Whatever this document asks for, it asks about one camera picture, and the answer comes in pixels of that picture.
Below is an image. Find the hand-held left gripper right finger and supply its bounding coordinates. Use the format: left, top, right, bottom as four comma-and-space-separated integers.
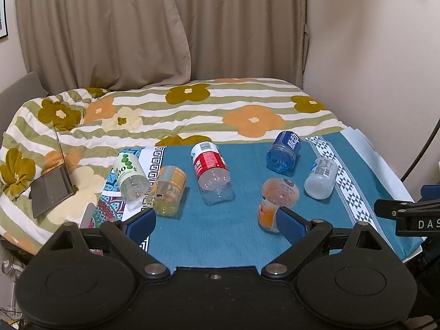
262, 206, 397, 280

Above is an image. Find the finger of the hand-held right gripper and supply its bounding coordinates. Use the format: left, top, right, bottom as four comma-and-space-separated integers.
374, 197, 424, 220

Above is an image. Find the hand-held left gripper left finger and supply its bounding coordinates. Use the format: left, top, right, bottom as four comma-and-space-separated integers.
40, 208, 170, 281

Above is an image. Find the peach orange drink bottle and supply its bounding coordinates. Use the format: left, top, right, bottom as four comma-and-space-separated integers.
257, 178, 300, 234

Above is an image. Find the colourful patterned cloth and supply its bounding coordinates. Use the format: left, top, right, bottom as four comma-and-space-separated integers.
78, 146, 167, 252

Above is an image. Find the orange label yellowish bottle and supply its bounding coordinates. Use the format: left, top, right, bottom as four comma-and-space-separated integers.
147, 166, 188, 218

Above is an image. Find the green label clear bottle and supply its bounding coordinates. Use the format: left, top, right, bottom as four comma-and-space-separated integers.
113, 153, 152, 211

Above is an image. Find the white sheet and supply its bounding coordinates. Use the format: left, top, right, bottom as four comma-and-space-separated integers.
342, 128, 427, 265

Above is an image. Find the teal tablecloth with white border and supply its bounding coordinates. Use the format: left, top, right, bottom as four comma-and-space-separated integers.
137, 132, 427, 269

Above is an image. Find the small white grey device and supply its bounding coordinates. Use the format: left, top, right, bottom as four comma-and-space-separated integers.
79, 202, 100, 229

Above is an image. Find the white label clear bottle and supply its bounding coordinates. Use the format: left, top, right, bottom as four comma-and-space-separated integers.
304, 157, 339, 200

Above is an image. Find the blue plastic bottle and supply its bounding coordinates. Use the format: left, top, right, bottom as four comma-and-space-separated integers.
265, 131, 303, 173

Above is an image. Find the red label clear bottle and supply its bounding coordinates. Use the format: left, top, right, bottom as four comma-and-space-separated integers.
190, 141, 235, 207

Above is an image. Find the grey laptop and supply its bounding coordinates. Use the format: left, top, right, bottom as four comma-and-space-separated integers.
29, 124, 76, 219

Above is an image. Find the floral striped blanket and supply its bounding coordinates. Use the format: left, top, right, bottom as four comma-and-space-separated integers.
0, 77, 348, 255

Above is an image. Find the grey headboard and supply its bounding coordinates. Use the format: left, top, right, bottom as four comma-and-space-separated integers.
0, 71, 49, 136

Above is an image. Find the beige curtain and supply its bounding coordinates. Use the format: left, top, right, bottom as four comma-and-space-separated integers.
14, 0, 310, 93

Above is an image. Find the dark cable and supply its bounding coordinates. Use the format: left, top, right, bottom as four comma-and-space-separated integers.
400, 120, 440, 183

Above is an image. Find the framed wall picture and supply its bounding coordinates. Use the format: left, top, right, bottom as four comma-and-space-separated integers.
0, 0, 9, 39

